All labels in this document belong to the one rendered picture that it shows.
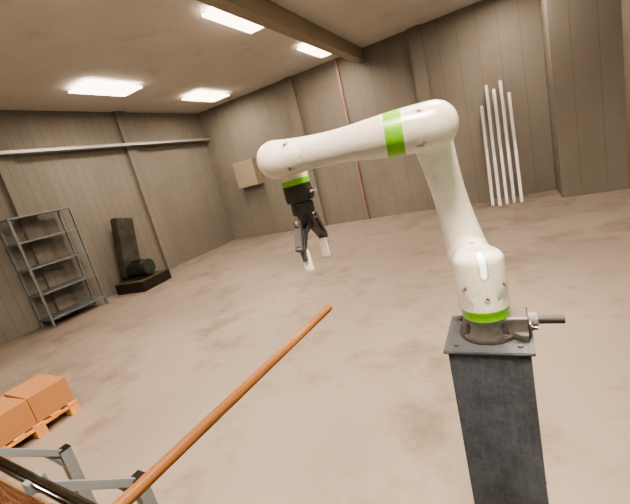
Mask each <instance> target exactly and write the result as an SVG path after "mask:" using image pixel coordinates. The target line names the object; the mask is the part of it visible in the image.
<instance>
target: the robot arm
mask: <svg viewBox="0 0 630 504"><path fill-rule="evenodd" d="M458 128H459V117H458V114H457V111H456V110H455V108H454V107H453V106H452V105H451V104H450V103H448V102H446V101H443V100H438V99H434V100H429V101H425V102H421V103H417V104H413V105H410V106H406V107H402V108H399V109H396V110H392V111H389V112H386V113H383V114H380V115H377V116H374V117H371V118H368V119H365V120H362V121H359V122H357V123H354V124H351V125H347V126H344V127H341V128H337V129H334V130H330V131H326V132H322V133H318V134H313V135H308V136H302V137H296V138H289V139H281V140H271V141H268V142H266V143H264V144H263V145H262V146H261V147H260V149H259V150H258V153H257V158H256V161H257V166H258V168H259V170H260V171H261V173H262V174H263V175H265V176H266V177H268V178H270V179H280V182H281V185H282V189H283V192H284V195H285V199H286V202H287V204H288V205H290V204H292V205H291V210H292V213H293V216H297V218H298V220H297V221H293V226H294V237H295V251H296V252H297V253H298V252H300V253H301V257H302V260H303V263H304V267H305V270H306V271H313V270H315V269H314V266H313V263H312V259H311V256H310V252H309V250H308V249H307V241H308V232H309V231H310V229H311V230H312V231H313V232H314V233H315V234H316V235H317V236H318V238H319V239H318V242H319V246H320V249H321V253H322V256H323V258H325V257H330V256H331V254H330V251H329V247H328V244H327V240H326V237H328V232H327V230H326V228H325V227H324V225H323V223H322V221H321V219H320V218H319V215H318V212H317V211H316V212H313V211H315V207H314V203H313V200H311V198H313V197H314V192H316V189H313V187H312V186H311V183H310V179H309V176H308V172H307V170H311V169H315V168H319V167H323V166H328V165H333V164H339V163H345V162H352V161H360V160H370V159H380V158H389V157H397V156H404V155H410V154H416V156H417V159H418V161H419V163H420V165H421V168H422V170H423V173H424V175H425V178H426V180H427V183H428V186H429V188H430V191H431V194H432V197H433V200H434V204H435V207H436V210H437V214H438V217H439V221H440V225H441V229H442V234H443V239H444V244H445V249H446V255H447V260H448V263H449V265H450V267H451V270H452V272H453V274H454V277H455V282H456V288H457V294H458V300H459V306H460V309H461V311H462V314H463V321H462V324H461V326H460V334H461V336H462V338H463V339H465V340H466V341H468V342H470V343H473V344H477V345H500V344H504V343H507V342H509V341H511V340H513V339H516V340H519V341H521V342H530V341H529V338H531V335H533V334H532V331H534V330H538V327H539V324H565V323H566V321H565V319H566V318H565V315H538V314H537V312H528V310H527V307H510V297H509V289H508V281H507V273H506V266H505V259H504V255H503V253H502V252H501V251H500V250H499V249H497V248H495V247H493V246H490V245H489V244H488V243H487V241H486V239H485V237H484V234H483V232H482V230H481V228H480V226H479V223H478V221H477V219H476V216H475V214H474V211H473V208H472V206H471V203H470V200H469V197H468V194H467V191H466V188H465V185H464V182H463V178H462V175H461V171H460V167H459V163H458V159H457V155H456V150H455V145H454V140H453V139H454V137H455V135H456V134H457V131H458ZM298 227H299V228H298ZM323 231H324V232H323ZM298 247H299V248H298Z"/></svg>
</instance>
